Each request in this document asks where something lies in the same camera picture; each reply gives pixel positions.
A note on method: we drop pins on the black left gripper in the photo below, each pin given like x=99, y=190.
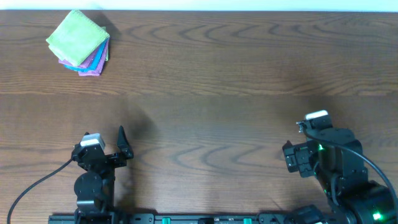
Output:
x=119, y=158

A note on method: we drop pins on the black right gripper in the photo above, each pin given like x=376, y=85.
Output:
x=298, y=153

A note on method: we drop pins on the green microfiber cloth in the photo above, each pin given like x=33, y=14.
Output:
x=76, y=38

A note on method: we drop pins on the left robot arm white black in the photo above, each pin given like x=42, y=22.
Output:
x=95, y=188

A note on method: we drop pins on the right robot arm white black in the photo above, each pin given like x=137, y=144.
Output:
x=356, y=189

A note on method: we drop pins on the purple folded cloth bottom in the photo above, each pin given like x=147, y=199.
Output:
x=97, y=71

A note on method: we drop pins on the purple folded cloth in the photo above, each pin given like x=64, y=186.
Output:
x=85, y=64
x=97, y=71

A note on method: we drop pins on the purple folded cloth top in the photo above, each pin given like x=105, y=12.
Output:
x=85, y=64

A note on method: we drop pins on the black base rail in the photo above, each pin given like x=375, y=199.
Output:
x=149, y=218

